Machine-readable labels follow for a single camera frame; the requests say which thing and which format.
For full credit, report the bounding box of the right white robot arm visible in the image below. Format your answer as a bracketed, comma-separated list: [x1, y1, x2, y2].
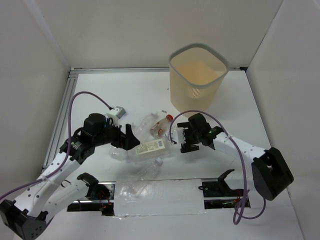
[176, 112, 294, 201]

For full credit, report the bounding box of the beige mesh waste bin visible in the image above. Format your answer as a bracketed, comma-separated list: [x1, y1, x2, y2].
[168, 43, 229, 113]

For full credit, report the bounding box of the clear bottle white cap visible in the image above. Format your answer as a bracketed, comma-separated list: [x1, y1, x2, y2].
[164, 128, 185, 144]

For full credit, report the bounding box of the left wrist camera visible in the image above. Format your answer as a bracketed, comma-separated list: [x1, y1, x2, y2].
[106, 106, 126, 126]

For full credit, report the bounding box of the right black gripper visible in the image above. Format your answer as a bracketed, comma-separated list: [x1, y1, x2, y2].
[177, 122, 201, 154]

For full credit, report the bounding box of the clear crushed bottle left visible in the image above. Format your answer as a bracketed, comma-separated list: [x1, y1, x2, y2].
[108, 147, 129, 161]

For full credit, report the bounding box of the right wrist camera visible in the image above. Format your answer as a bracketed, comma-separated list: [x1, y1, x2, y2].
[171, 128, 186, 144]

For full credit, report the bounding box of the white front cover panel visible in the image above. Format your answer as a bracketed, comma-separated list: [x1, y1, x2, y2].
[113, 179, 206, 217]

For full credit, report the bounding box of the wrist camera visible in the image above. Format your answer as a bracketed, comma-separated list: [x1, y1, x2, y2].
[171, 128, 186, 144]
[106, 106, 126, 126]

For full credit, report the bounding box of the red cap dirty bottle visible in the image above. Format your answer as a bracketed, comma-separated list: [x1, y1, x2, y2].
[149, 114, 173, 138]

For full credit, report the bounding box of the square bottle beige label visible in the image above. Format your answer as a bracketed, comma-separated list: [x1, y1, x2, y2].
[125, 137, 172, 163]

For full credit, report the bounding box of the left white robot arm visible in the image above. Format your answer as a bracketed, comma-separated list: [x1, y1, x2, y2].
[0, 113, 140, 240]

